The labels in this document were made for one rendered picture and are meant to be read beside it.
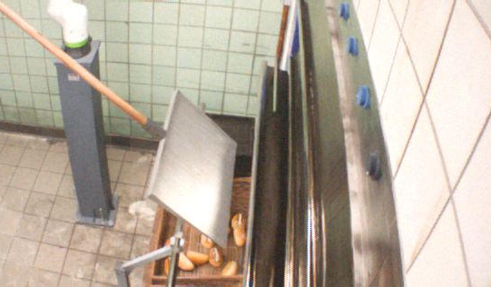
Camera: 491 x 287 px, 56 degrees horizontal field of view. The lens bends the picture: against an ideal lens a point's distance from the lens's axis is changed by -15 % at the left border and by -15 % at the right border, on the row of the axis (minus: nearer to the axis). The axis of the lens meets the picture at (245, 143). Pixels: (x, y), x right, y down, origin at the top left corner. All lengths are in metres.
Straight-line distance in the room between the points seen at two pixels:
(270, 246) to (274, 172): 0.29
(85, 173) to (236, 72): 1.09
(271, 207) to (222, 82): 1.80
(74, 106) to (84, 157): 0.36
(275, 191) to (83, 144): 1.47
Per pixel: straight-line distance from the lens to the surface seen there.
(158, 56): 3.21
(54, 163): 3.71
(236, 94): 3.31
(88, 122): 2.71
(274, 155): 1.70
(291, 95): 1.84
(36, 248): 3.25
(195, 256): 2.34
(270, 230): 1.49
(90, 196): 3.14
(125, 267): 1.93
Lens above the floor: 2.58
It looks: 43 degrees down
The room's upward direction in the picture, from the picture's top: 8 degrees clockwise
